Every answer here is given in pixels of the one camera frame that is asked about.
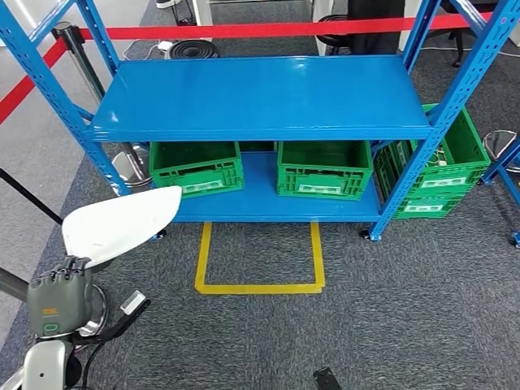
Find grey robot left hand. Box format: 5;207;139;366
27;256;94;339

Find white curved plastic part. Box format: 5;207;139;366
61;185;183;271

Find black pole stanchion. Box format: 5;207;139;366
0;168;115;273

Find green plastic crate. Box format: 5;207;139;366
381;191;467;221
149;141;245;199
238;141;279;154
276;141;374;202
374;103;492;205

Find red barrier belt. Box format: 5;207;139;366
79;13;494;42
0;38;69;126

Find yellow floor tape square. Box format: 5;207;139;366
194;221;325;296

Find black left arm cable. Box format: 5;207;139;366
81;343;106;390

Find white floor cable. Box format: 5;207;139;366
122;40;163;61

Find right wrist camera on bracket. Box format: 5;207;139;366
312;367;343;390

